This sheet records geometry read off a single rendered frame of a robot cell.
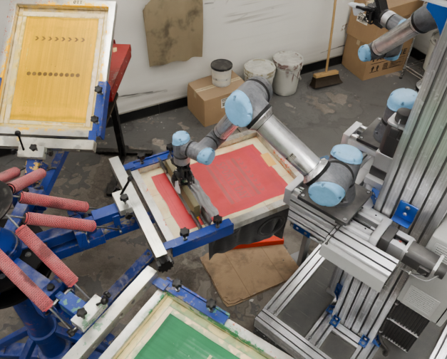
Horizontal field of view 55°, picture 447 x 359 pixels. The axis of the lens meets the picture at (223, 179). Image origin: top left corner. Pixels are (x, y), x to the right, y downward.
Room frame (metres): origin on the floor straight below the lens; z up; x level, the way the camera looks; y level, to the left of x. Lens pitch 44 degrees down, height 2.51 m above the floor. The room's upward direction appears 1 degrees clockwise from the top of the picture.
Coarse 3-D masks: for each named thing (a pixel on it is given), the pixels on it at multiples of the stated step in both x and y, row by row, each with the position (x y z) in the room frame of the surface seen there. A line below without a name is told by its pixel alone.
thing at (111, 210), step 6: (114, 204) 1.32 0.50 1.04; (96, 210) 1.28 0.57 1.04; (102, 210) 1.28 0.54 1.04; (108, 210) 1.28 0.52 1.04; (114, 210) 1.28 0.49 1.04; (96, 216) 1.25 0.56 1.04; (102, 216) 1.25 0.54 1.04; (108, 216) 1.26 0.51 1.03; (120, 216) 1.28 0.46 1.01; (96, 222) 1.23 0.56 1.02; (102, 222) 1.24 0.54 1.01; (108, 222) 1.25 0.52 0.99
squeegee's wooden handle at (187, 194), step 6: (168, 162) 1.59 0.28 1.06; (168, 168) 1.57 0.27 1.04; (174, 168) 1.55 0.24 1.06; (186, 186) 1.43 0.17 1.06; (180, 192) 1.44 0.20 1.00; (186, 192) 1.39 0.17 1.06; (186, 198) 1.38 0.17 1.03; (192, 198) 1.35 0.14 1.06; (192, 204) 1.31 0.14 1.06; (198, 204) 1.31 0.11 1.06; (192, 210) 1.31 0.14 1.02; (198, 210) 1.31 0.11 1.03; (198, 216) 1.31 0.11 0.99
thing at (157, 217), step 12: (240, 132) 1.93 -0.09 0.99; (252, 132) 1.94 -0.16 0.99; (228, 144) 1.86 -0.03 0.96; (264, 144) 1.86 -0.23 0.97; (276, 156) 1.76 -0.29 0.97; (144, 168) 1.63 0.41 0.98; (156, 168) 1.66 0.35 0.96; (288, 168) 1.65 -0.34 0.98; (144, 192) 1.45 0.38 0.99; (156, 204) 1.37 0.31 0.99; (276, 204) 1.39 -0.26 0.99; (156, 216) 1.30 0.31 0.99; (240, 216) 1.31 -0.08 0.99; (252, 216) 1.31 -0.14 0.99; (264, 216) 1.34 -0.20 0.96; (168, 228) 1.23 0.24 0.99; (168, 240) 1.16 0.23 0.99
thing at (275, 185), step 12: (264, 180) 1.59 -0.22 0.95; (276, 180) 1.59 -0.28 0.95; (216, 192) 1.49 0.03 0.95; (264, 192) 1.50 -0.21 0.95; (276, 192) 1.50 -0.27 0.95; (168, 204) 1.40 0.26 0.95; (180, 204) 1.41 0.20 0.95; (216, 204) 1.41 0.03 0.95; (228, 204) 1.41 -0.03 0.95; (240, 204) 1.41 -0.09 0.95; (252, 204) 1.42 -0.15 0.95; (180, 216) 1.33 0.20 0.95; (180, 228) 1.26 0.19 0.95
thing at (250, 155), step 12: (252, 144) 1.88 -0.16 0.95; (216, 156) 1.77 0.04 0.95; (228, 156) 1.77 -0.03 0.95; (240, 156) 1.77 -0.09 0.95; (252, 156) 1.77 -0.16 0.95; (192, 168) 1.67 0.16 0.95; (204, 168) 1.67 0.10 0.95; (252, 168) 1.68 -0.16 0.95; (264, 168) 1.68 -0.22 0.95; (156, 180) 1.57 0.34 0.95; (168, 180) 1.57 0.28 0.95; (204, 180) 1.58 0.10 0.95; (168, 192) 1.49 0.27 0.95
